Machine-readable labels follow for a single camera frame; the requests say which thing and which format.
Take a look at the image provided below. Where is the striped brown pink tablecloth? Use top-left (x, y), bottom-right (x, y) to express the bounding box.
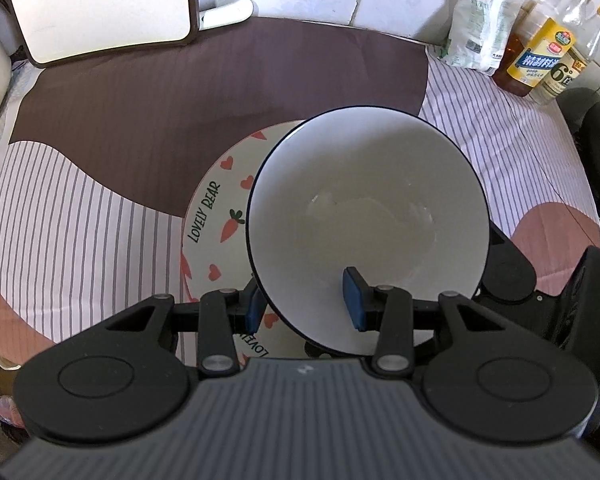
top-left (0, 15), bottom-right (600, 366)

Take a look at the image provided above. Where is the dark shiny object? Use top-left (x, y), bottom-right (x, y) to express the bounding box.
top-left (557, 87), bottom-right (600, 223)

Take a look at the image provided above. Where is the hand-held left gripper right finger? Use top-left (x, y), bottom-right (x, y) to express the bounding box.
top-left (342, 266), bottom-right (503, 378)

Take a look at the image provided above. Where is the white cutting board brown edge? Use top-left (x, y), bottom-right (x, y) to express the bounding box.
top-left (5, 0), bottom-right (201, 69)

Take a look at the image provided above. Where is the Lovely Bear cartoon plate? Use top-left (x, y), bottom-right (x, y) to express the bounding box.
top-left (180, 120), bottom-right (311, 361)

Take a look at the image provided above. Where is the yellow label oil bottle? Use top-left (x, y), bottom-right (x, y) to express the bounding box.
top-left (505, 0), bottom-right (598, 96)

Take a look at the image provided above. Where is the white plastic bag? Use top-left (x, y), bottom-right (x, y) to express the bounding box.
top-left (439, 0), bottom-right (526, 77)

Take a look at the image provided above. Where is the white ribbed bowl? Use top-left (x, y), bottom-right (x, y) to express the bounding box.
top-left (246, 105), bottom-right (491, 358)

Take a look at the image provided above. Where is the pale label vinegar bottle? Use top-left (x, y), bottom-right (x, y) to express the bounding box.
top-left (527, 2), bottom-right (600, 107)

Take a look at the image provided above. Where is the amber liquid bottle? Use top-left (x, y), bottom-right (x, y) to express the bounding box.
top-left (491, 0), bottom-right (571, 98)

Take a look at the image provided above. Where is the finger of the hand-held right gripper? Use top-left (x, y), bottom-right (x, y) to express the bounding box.
top-left (304, 341), bottom-right (343, 359)

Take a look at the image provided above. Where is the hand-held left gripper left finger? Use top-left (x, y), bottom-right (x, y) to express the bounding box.
top-left (105, 275), bottom-right (271, 378)

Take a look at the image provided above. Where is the white knife handle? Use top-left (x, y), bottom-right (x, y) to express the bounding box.
top-left (197, 0), bottom-right (255, 31)

